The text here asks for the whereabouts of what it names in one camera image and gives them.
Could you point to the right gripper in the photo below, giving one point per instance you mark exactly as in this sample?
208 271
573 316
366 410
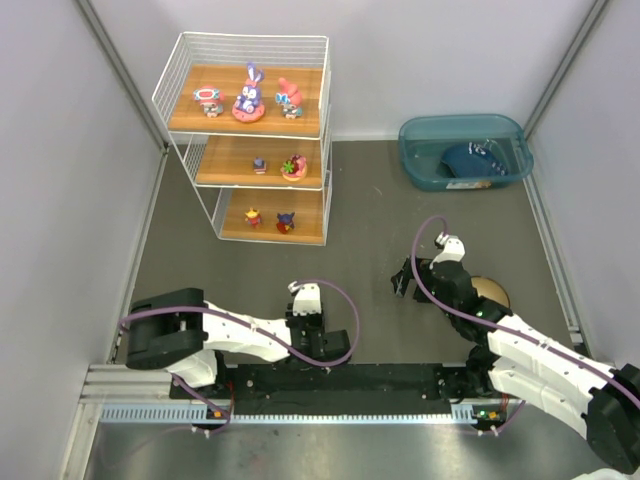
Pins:
417 279

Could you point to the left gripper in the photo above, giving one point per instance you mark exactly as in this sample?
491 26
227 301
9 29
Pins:
310 338

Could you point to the pink bear strawberry toy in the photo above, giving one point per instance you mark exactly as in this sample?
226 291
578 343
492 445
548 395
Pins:
294 169

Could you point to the small purple toy piece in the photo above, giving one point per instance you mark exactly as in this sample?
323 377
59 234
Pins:
259 166

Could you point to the purple bunny donut toy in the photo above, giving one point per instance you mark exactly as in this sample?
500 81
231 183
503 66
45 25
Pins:
249 106

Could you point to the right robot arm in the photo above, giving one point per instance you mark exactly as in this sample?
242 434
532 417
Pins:
599 402

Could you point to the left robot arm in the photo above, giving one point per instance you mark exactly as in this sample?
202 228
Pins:
185 335

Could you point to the pink bunny toy on shelf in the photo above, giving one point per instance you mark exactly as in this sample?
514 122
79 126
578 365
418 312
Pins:
289 98

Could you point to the wooden round block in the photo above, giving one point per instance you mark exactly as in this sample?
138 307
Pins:
490 289

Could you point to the blue caped toy figure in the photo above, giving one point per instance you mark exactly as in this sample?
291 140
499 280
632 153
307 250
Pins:
285 222

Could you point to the yellow red toy figure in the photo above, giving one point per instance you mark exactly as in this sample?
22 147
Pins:
253 218

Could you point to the teal plastic bin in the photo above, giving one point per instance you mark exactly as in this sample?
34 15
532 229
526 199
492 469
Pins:
423 140

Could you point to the blue cap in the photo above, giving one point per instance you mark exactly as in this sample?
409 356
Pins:
471 160

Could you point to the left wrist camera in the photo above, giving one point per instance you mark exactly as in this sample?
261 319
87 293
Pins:
306 298

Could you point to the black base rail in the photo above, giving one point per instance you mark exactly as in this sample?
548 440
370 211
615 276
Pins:
352 389

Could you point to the white wire wooden shelf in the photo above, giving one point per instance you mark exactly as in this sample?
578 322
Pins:
218 153

